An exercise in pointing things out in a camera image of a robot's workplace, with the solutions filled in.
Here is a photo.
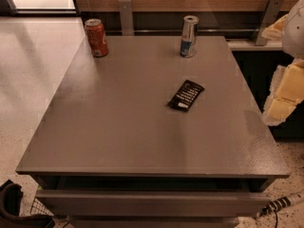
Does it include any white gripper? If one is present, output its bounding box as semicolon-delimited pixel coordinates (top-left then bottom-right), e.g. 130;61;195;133
261;0;304;126

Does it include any red coke can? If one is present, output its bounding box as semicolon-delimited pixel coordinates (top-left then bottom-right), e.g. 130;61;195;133
85;19;108;57

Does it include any silver blue energy drink can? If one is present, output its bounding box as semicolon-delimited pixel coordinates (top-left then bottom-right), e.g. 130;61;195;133
180;15;200;58

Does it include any black snack packet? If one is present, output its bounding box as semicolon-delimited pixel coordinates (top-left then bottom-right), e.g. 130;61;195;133
167;80;204;112

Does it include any grey drawer cabinet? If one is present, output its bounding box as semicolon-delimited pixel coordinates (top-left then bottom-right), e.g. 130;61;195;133
17;36;289;228

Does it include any black base at lower left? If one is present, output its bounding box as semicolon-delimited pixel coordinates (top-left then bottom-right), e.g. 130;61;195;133
0;180;55;228

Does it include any right metal wall bracket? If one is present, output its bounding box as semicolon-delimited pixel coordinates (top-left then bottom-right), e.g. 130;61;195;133
253;0;284;47

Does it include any metal wall bracket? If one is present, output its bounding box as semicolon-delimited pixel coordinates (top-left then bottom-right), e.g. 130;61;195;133
119;0;134;36
253;0;284;47

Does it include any striped cable on floor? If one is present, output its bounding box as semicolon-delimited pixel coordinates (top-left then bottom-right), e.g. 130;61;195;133
255;190;304;220

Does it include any left metal wall bracket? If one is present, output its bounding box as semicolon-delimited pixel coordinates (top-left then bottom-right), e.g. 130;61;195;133
119;0;134;36

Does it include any wire mesh basket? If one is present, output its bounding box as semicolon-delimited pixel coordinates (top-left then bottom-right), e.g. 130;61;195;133
29;199;53;216

